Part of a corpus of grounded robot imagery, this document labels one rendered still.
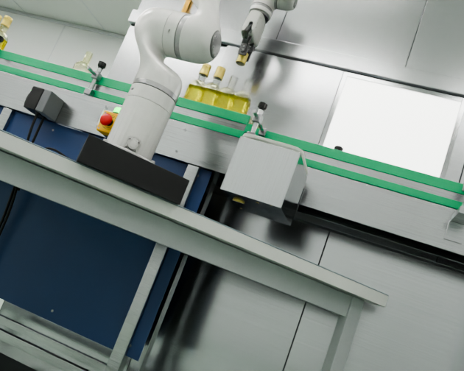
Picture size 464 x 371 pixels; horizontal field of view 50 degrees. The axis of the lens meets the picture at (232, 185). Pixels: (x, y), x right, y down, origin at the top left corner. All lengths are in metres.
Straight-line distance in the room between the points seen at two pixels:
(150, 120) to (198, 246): 0.33
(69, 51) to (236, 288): 5.01
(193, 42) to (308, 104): 0.69
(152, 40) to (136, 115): 0.21
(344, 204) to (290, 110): 0.48
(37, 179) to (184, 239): 0.37
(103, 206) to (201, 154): 0.46
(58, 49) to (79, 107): 4.73
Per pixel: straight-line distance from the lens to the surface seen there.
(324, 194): 1.54
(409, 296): 1.71
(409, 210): 1.53
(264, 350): 1.71
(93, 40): 6.32
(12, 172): 1.19
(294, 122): 1.82
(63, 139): 1.78
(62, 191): 1.18
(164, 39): 1.32
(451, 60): 1.98
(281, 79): 1.90
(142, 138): 1.21
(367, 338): 1.69
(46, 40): 6.66
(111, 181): 1.15
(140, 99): 1.24
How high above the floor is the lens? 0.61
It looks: 11 degrees up
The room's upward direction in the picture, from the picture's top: 21 degrees clockwise
